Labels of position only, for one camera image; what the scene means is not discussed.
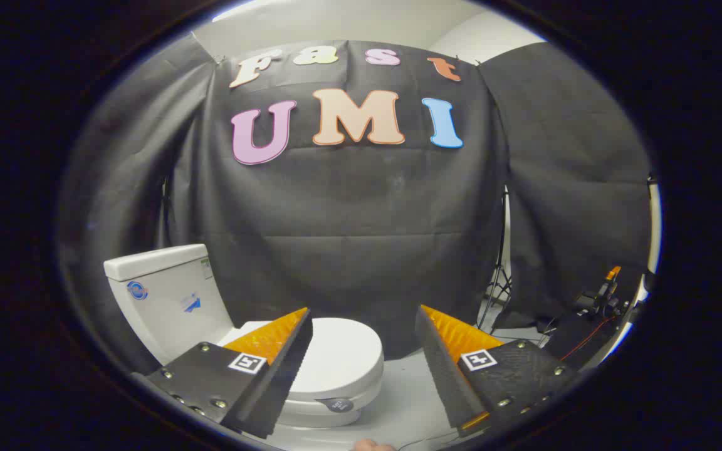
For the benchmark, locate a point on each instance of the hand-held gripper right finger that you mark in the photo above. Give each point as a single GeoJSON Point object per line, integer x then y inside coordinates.
{"type": "Point", "coordinates": [439, 363]}

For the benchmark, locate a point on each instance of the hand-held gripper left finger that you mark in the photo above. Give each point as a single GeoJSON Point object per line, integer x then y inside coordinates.
{"type": "Point", "coordinates": [286, 369]}

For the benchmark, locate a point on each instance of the white toilet lid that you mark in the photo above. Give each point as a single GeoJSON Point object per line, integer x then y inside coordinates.
{"type": "Point", "coordinates": [342, 357]}

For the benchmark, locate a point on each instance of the white toilet bowl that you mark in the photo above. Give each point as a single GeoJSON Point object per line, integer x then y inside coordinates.
{"type": "Point", "coordinates": [311, 418]}

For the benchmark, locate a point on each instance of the black backdrop cloth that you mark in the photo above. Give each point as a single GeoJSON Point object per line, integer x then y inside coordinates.
{"type": "Point", "coordinates": [361, 219]}

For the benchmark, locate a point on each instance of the black orange hand-held device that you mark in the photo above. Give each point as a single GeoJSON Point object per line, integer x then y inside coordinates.
{"type": "Point", "coordinates": [600, 304]}

